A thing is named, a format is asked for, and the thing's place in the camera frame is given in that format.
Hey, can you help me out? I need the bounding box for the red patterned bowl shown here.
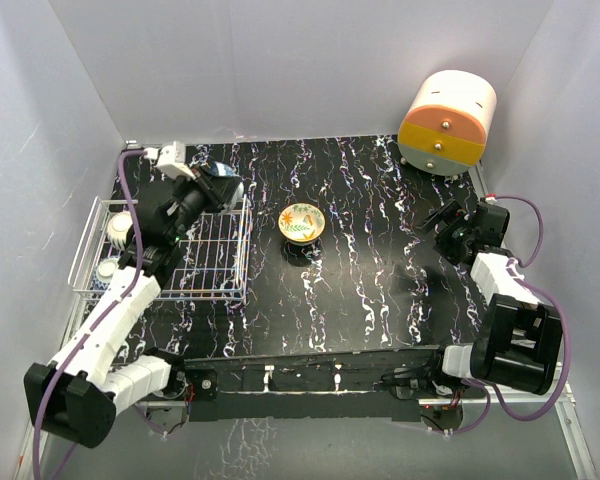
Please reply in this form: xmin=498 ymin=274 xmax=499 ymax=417
xmin=91 ymin=257 xmax=119 ymax=291

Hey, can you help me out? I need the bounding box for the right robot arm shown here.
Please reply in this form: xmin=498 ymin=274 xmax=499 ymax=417
xmin=419 ymin=200 xmax=562 ymax=397

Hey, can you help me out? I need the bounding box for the white wire dish rack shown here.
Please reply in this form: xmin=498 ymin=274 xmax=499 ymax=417
xmin=68 ymin=197 xmax=253 ymax=303

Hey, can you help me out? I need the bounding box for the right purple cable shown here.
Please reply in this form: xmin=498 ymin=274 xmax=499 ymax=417
xmin=444 ymin=194 xmax=574 ymax=434

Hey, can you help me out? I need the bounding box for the blue floral bowl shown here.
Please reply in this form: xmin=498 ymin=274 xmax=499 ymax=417
xmin=198 ymin=161 xmax=244 ymax=213

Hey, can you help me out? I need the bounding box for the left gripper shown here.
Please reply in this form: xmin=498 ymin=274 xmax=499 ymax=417
xmin=166 ymin=164 xmax=238 ymax=244

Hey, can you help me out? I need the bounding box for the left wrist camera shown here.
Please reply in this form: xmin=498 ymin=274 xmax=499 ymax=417
xmin=143 ymin=141 xmax=193 ymax=180

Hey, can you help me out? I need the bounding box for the yellow floral bowl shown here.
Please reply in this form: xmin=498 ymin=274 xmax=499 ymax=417
xmin=278 ymin=203 xmax=326 ymax=246

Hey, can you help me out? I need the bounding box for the white orange-rimmed bowl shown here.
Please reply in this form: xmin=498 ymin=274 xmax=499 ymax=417
xmin=106 ymin=211 xmax=133 ymax=251

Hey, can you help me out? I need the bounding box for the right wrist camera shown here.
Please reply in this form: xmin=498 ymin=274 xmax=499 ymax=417
xmin=484 ymin=194 xmax=498 ymax=205

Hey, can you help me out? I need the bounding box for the aluminium frame rail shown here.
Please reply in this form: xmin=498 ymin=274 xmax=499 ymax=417
xmin=12 ymin=304 xmax=131 ymax=480

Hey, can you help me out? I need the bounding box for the round pastel drawer cabinet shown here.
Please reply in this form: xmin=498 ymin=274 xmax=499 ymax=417
xmin=397 ymin=70 xmax=497 ymax=177

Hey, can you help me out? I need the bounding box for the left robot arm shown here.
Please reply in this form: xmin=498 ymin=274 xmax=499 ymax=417
xmin=24 ymin=162 xmax=244 ymax=448

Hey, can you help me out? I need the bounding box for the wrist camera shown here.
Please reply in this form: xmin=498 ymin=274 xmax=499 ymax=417
xmin=143 ymin=141 xmax=193 ymax=180
xmin=484 ymin=194 xmax=498 ymax=205

